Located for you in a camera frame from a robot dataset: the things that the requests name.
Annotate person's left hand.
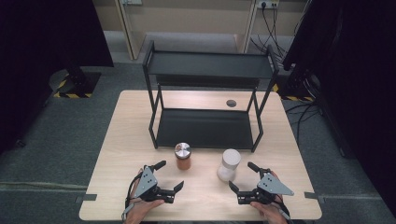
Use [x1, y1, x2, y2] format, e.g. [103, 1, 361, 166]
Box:
[124, 169, 165, 224]

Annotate white powder jar grey lid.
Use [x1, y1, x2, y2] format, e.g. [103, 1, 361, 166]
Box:
[217, 148, 242, 183]

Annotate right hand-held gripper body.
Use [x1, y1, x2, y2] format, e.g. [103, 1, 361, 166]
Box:
[236, 168, 295, 205]

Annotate white wall socket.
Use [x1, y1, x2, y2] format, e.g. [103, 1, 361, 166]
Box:
[256, 0, 280, 9]

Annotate dark tape strip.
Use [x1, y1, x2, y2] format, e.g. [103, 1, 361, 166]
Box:
[74, 193, 98, 204]
[304, 191, 325, 203]

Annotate light wooden cabinet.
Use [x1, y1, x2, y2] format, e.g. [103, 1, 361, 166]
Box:
[115, 0, 260, 61]

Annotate grey wrist strap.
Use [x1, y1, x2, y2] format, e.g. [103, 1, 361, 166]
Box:
[270, 199, 292, 222]
[120, 174, 139, 222]

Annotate black metal two-tier rack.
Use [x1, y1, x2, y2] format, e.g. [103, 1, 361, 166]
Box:
[142, 39, 280, 153]

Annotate orange spice jar silver lid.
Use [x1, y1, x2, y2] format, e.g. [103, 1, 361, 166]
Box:
[174, 142, 192, 171]

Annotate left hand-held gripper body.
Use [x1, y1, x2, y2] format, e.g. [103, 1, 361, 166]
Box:
[133, 165, 176, 204]

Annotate black curtain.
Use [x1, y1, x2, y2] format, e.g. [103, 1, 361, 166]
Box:
[0, 0, 115, 153]
[281, 0, 396, 216]

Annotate black cable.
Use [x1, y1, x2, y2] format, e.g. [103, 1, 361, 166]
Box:
[250, 2, 289, 62]
[281, 99, 323, 147]

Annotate stand base with striped tape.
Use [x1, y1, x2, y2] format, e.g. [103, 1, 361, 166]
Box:
[49, 66, 103, 100]
[273, 70, 316, 103]

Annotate person's right hand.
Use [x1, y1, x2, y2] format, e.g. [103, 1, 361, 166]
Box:
[250, 199, 289, 224]

